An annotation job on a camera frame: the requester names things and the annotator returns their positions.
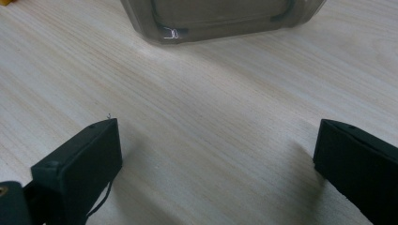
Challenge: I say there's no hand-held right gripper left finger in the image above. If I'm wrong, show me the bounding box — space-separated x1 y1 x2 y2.
30 117 124 225

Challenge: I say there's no translucent grey plastic container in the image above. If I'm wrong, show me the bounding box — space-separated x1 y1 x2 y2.
120 0 328 45

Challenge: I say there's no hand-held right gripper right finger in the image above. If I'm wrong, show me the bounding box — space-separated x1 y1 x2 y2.
313 118 398 225

